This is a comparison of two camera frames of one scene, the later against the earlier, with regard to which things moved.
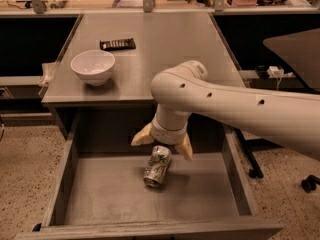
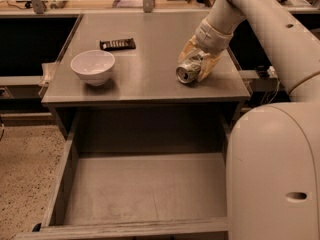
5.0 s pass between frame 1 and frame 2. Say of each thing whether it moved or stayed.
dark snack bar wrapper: stayed
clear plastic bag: stayed
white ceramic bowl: stayed
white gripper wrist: moved
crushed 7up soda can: moved
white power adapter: stayed
